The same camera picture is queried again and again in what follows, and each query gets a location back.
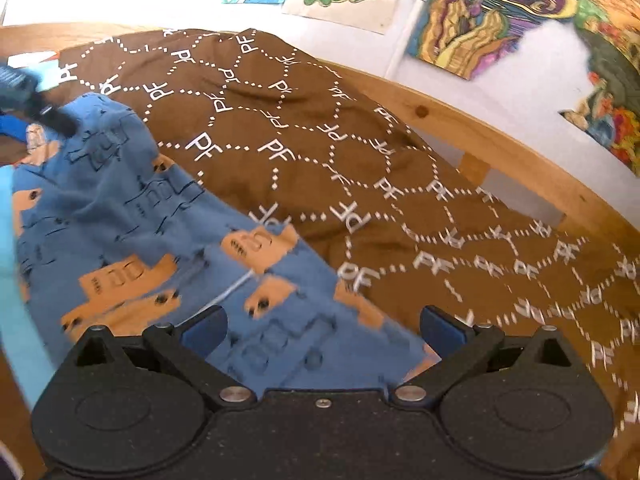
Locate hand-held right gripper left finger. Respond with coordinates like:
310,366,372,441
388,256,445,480
65,305,258,408

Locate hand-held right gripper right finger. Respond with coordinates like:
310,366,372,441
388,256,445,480
389,305,583,407

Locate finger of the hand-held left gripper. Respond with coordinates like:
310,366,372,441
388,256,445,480
0,114,30,140
29,97,78,137

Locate blue pants with orange cars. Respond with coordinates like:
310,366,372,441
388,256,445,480
10,92,442,396

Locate multicoloured bed sheet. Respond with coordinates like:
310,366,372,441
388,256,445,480
0,54,68,480

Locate brown patterned blanket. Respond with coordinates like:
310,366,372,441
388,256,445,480
54,27,640,467

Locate white wall pipe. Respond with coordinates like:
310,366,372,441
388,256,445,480
384,0,432,82

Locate swirl pattern wall poster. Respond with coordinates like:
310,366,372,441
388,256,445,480
406,0,594,82

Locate landscape wall poster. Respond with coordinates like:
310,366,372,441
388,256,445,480
557,0,640,177

